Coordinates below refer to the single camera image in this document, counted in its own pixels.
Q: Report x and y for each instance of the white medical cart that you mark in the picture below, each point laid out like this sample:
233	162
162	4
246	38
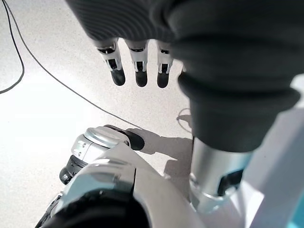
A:
280	154

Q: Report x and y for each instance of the left silver robot leg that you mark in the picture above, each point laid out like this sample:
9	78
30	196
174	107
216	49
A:
107	178

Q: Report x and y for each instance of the left dark robot hand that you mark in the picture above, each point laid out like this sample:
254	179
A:
213	35

